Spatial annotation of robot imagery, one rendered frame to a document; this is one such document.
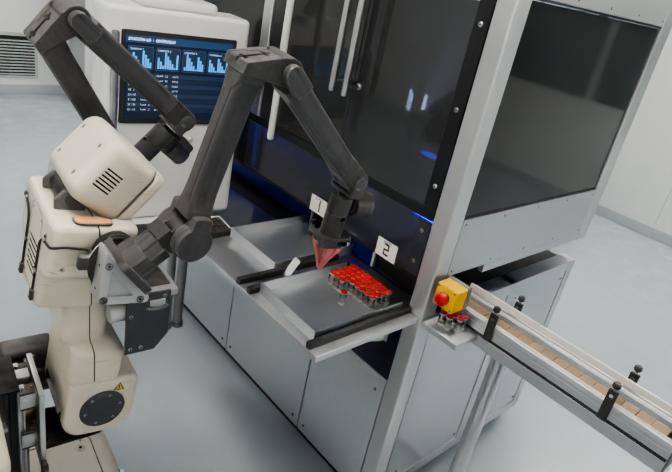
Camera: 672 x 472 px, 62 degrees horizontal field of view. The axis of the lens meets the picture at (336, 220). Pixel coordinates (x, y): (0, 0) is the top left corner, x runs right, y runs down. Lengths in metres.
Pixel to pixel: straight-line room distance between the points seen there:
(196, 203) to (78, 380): 0.54
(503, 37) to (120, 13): 1.16
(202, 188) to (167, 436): 1.51
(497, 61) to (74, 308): 1.14
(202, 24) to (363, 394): 1.38
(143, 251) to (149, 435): 1.42
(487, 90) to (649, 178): 4.80
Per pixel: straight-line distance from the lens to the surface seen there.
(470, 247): 1.75
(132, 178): 1.23
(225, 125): 1.08
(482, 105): 1.51
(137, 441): 2.45
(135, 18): 2.00
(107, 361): 1.44
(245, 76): 1.05
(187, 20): 2.06
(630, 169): 6.28
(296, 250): 1.95
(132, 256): 1.14
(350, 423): 2.14
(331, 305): 1.69
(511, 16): 1.49
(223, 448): 2.44
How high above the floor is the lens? 1.78
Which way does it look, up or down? 24 degrees down
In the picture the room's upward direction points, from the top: 12 degrees clockwise
